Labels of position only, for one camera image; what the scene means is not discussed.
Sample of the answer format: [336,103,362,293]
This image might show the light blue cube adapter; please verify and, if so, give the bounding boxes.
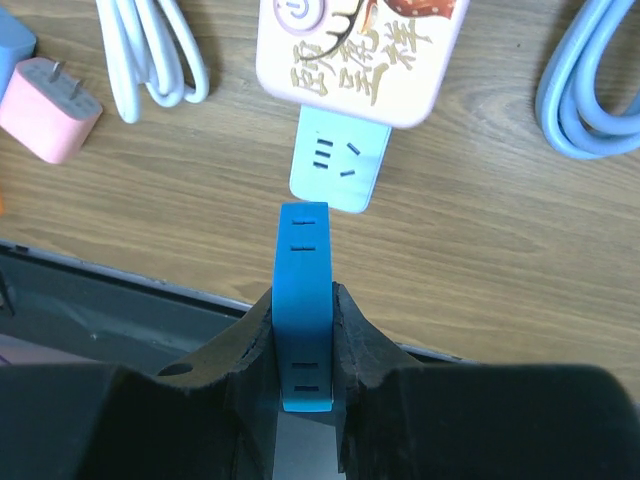
[0,7,37,97]

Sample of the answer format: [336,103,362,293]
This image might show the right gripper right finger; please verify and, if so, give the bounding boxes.
[333,284,639,479]

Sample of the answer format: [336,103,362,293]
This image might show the white coiled cable of orange strip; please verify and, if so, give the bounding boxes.
[94,0,211,125]

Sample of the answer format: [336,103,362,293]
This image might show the pink cube adapter with deer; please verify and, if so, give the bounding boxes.
[256,0,469,129]

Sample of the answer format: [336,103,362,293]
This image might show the light blue power strip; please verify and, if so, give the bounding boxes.
[289,106,392,214]

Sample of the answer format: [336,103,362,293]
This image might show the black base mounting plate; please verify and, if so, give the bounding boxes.
[0,239,461,371]

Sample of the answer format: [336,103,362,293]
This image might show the light blue coiled cable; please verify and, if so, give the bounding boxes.
[534,0,640,161]

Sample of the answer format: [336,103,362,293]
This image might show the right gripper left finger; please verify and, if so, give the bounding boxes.
[1,295,280,479]

